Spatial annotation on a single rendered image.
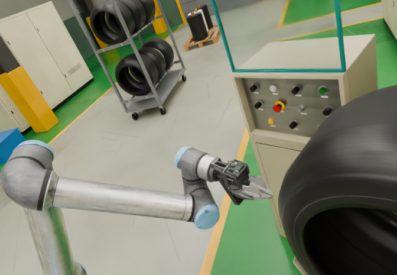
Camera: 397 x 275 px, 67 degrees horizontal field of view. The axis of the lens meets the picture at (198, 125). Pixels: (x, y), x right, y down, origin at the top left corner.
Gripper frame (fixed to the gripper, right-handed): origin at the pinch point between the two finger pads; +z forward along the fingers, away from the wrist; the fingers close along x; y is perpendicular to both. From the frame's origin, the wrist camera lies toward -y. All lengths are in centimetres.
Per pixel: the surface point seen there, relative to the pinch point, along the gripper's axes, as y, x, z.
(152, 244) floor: -132, 2, -124
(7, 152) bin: -168, -9, -509
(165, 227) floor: -132, 19, -126
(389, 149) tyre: 36.5, -8.2, 30.2
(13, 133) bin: -152, 18, -530
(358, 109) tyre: 33.6, 5.4, 21.6
